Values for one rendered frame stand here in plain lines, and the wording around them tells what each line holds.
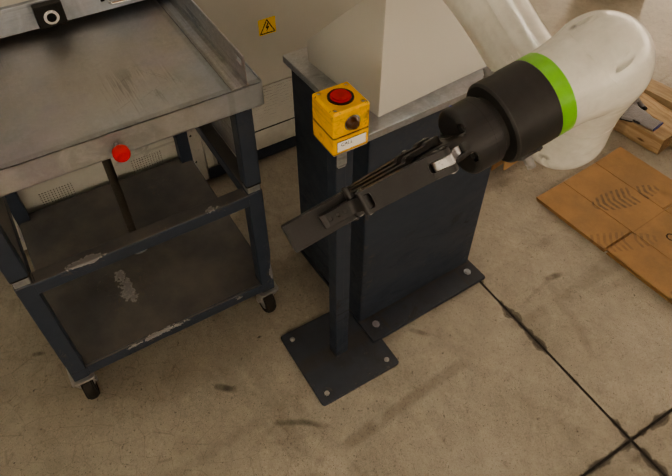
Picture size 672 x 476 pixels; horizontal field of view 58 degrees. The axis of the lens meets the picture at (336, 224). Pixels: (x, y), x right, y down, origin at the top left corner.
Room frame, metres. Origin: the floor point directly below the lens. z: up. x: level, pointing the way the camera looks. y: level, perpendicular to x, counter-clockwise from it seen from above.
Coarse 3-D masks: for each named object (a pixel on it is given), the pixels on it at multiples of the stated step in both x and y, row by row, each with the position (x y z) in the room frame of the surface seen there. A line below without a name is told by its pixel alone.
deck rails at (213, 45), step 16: (160, 0) 1.36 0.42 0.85; (176, 0) 1.34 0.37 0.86; (192, 0) 1.24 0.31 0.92; (176, 16) 1.29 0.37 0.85; (192, 16) 1.25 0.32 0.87; (192, 32) 1.22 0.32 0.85; (208, 32) 1.17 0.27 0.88; (208, 48) 1.16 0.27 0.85; (224, 48) 1.10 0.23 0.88; (224, 64) 1.09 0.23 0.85; (240, 64) 1.04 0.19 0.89; (224, 80) 1.04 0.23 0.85; (240, 80) 1.04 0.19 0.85
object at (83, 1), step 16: (32, 0) 1.22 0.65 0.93; (48, 0) 1.23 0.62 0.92; (64, 0) 1.25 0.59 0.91; (80, 0) 1.26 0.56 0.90; (96, 0) 1.28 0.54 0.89; (112, 0) 1.30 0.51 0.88; (0, 16) 1.18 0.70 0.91; (16, 16) 1.19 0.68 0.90; (32, 16) 1.21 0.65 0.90; (80, 16) 1.26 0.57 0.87; (0, 32) 1.17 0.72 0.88; (16, 32) 1.19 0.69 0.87
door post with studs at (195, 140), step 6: (192, 132) 1.63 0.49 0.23; (192, 138) 1.63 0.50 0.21; (198, 138) 1.64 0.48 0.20; (192, 144) 1.62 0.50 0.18; (198, 144) 1.63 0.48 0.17; (192, 150) 1.62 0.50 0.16; (198, 150) 1.63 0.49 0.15; (198, 156) 1.63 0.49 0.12; (198, 162) 1.63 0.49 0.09; (204, 162) 1.64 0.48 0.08; (204, 168) 1.64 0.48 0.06; (204, 174) 1.63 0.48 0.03
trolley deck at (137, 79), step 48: (144, 0) 1.37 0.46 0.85; (0, 48) 1.16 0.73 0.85; (48, 48) 1.16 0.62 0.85; (96, 48) 1.16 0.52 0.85; (144, 48) 1.16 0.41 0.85; (192, 48) 1.16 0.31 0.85; (0, 96) 0.99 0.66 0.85; (48, 96) 0.99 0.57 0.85; (96, 96) 0.99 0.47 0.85; (144, 96) 0.99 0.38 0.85; (192, 96) 0.99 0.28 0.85; (240, 96) 1.01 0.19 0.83; (0, 144) 0.84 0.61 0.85; (48, 144) 0.84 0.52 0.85; (96, 144) 0.86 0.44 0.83; (144, 144) 0.90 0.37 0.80; (0, 192) 0.77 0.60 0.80
